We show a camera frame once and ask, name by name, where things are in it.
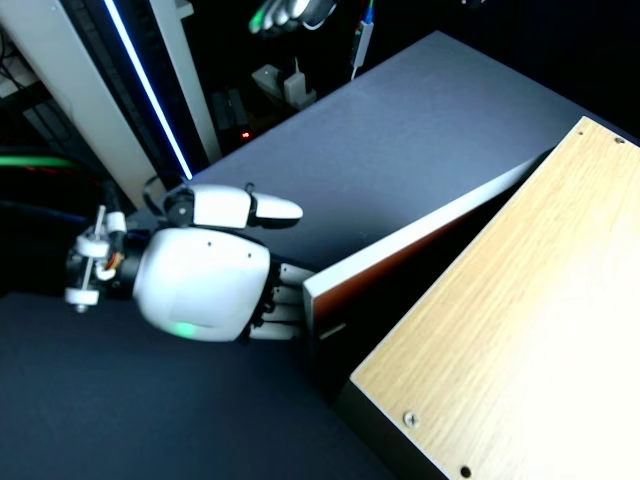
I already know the grey angular bracket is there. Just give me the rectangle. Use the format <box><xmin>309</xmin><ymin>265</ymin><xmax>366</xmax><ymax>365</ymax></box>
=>
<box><xmin>251</xmin><ymin>63</ymin><xmax>282</xmax><ymax>99</ymax></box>

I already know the black box with red light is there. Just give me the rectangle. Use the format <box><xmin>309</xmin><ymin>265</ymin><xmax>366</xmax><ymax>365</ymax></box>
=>
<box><xmin>209</xmin><ymin>87</ymin><xmax>256</xmax><ymax>144</ymax></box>

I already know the grey block with spike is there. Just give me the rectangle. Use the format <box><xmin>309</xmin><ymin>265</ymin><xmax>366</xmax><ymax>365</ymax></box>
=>
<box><xmin>283</xmin><ymin>56</ymin><xmax>319</xmax><ymax>109</ymax></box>

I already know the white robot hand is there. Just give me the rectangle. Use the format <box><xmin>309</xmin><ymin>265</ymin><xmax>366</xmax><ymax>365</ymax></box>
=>
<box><xmin>132</xmin><ymin>182</ymin><xmax>315</xmax><ymax>346</ymax></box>
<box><xmin>248</xmin><ymin>0</ymin><xmax>337</xmax><ymax>35</ymax></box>

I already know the wooden cabinet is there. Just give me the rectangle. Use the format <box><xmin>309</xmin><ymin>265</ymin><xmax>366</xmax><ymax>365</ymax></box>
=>
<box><xmin>329</xmin><ymin>114</ymin><xmax>640</xmax><ymax>480</ymax></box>

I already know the cabinet door with orange inside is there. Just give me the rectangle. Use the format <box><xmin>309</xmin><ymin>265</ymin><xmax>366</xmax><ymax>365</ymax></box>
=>
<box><xmin>301</xmin><ymin>153</ymin><xmax>551</xmax><ymax>401</ymax></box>

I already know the grey table cloth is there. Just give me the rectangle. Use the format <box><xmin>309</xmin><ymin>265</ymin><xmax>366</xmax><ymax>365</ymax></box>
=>
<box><xmin>0</xmin><ymin>29</ymin><xmax>594</xmax><ymax>480</ymax></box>

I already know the white column with LED strip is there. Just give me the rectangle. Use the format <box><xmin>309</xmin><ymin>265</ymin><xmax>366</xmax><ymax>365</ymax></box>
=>
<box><xmin>0</xmin><ymin>0</ymin><xmax>224</xmax><ymax>209</ymax></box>

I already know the green cable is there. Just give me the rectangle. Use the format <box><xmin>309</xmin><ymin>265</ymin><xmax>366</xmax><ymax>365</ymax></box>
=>
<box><xmin>0</xmin><ymin>155</ymin><xmax>79</xmax><ymax>169</ymax></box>

